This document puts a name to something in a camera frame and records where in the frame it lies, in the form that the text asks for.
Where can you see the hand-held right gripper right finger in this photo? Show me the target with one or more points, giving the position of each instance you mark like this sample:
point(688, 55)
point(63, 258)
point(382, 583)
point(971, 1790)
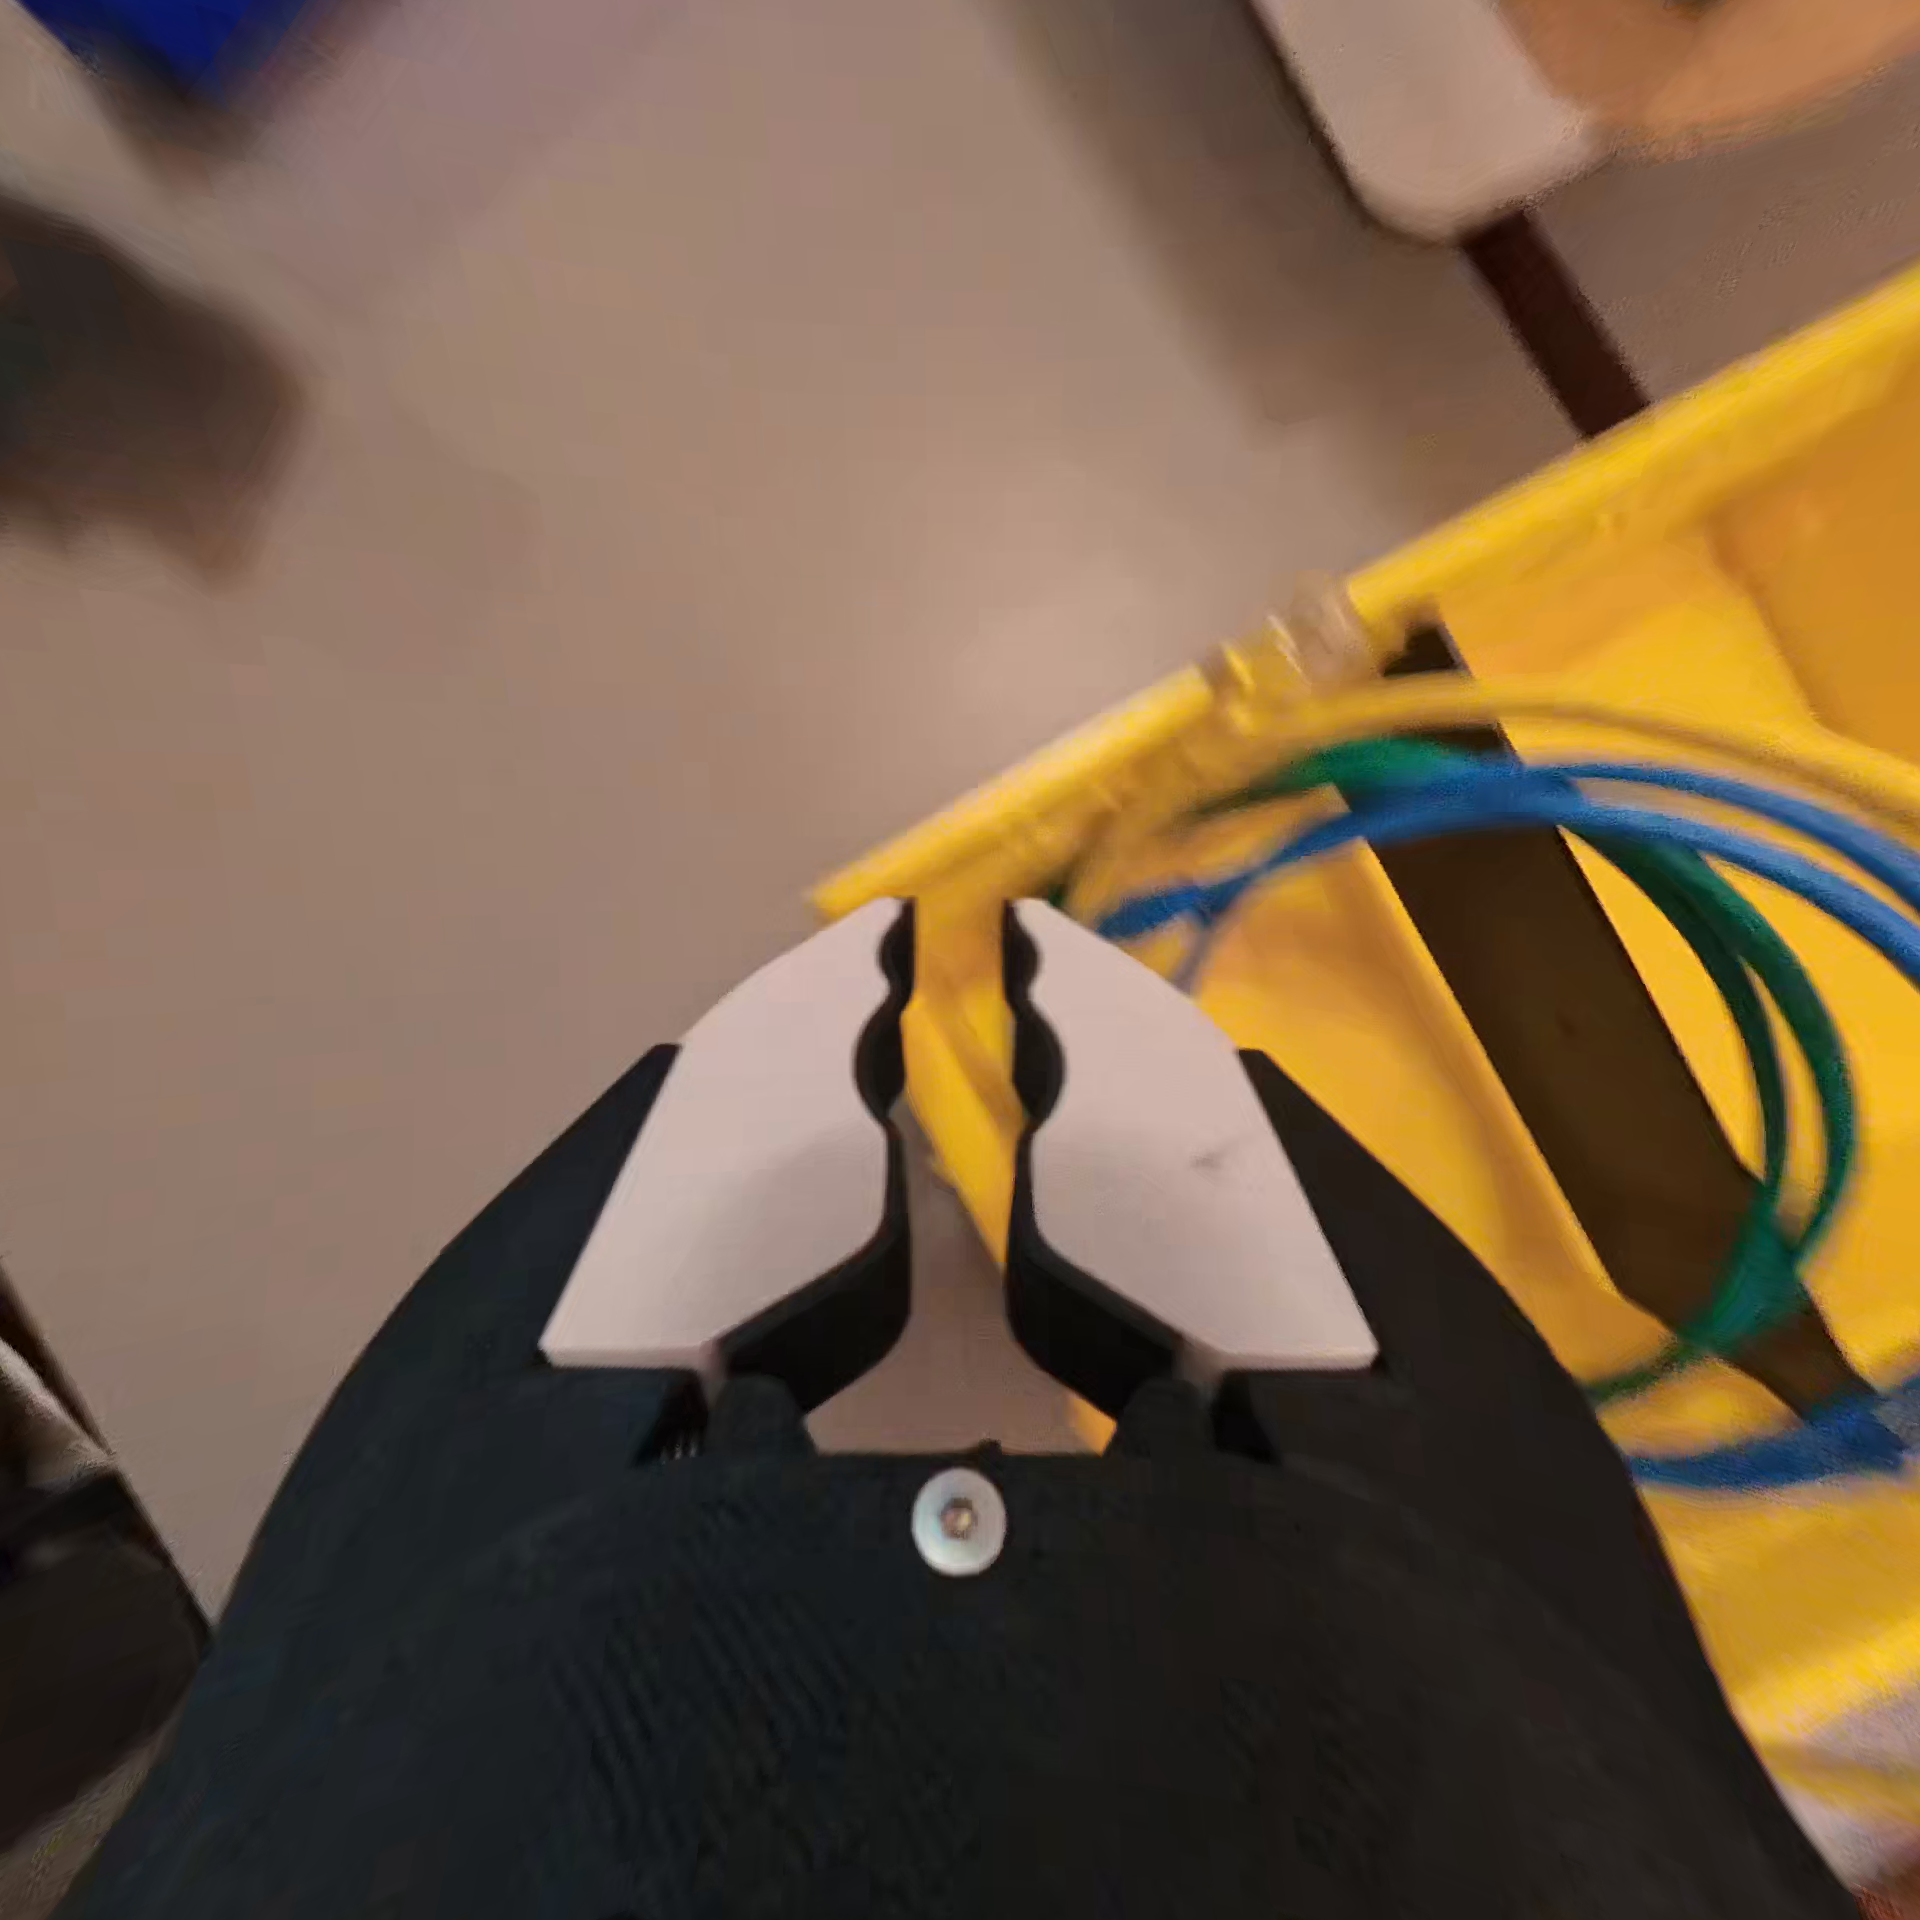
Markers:
point(1185, 1186)

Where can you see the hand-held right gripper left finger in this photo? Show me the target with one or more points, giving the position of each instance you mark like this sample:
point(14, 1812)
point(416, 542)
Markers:
point(735, 1186)

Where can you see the yellow plastic bin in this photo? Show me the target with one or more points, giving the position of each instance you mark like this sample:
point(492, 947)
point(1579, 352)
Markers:
point(1724, 600)

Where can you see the black office chair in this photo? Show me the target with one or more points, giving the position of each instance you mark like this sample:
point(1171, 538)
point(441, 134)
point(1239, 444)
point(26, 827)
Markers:
point(76, 1576)

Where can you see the clipboard with instruction sheet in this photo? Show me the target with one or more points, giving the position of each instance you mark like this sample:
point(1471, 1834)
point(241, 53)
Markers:
point(1424, 107)

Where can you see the blue plastic bin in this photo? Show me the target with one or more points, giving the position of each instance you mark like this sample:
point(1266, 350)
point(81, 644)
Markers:
point(195, 37)

